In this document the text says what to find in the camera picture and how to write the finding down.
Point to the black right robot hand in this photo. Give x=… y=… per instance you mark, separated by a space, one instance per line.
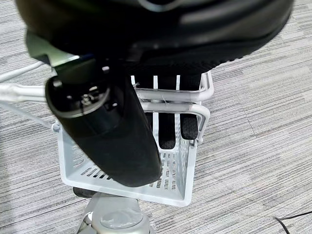
x=136 y=36

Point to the dark robot foot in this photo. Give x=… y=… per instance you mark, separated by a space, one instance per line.
x=83 y=192

